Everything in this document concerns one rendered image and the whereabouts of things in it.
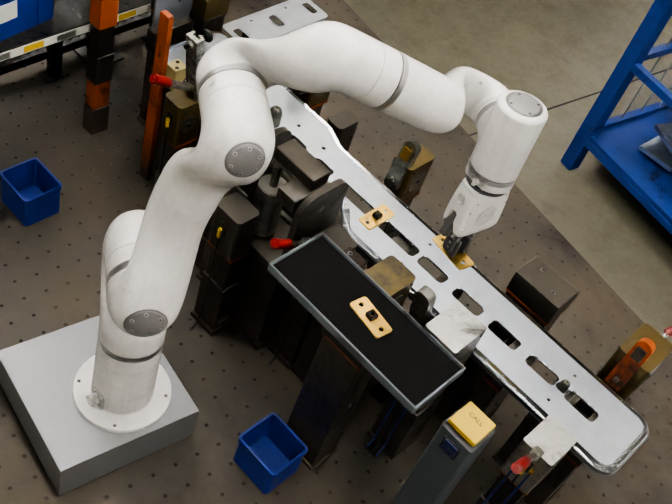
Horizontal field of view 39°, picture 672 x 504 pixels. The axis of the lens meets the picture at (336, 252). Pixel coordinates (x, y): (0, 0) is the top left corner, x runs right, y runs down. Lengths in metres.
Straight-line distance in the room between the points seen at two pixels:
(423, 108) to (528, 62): 3.14
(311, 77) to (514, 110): 0.35
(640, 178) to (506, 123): 2.45
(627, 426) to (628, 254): 1.94
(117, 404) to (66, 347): 0.19
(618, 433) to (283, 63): 1.03
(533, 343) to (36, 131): 1.33
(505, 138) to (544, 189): 2.41
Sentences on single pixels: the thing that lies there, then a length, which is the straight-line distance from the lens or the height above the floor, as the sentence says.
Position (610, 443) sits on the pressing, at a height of 1.00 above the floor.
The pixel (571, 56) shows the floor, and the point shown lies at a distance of 4.72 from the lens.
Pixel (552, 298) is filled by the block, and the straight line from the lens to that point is 2.06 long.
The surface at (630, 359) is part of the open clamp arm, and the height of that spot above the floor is 1.06.
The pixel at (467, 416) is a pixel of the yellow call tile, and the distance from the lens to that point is 1.64.
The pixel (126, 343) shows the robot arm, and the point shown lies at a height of 1.04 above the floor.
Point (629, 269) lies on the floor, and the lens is 3.82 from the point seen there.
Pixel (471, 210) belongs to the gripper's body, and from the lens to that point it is 1.61.
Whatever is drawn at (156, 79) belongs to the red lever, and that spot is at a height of 1.14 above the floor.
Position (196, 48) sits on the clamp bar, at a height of 1.20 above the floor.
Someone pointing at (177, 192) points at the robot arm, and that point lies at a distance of 1.46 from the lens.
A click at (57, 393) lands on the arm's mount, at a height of 0.80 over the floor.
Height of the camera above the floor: 2.46
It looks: 47 degrees down
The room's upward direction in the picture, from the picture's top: 21 degrees clockwise
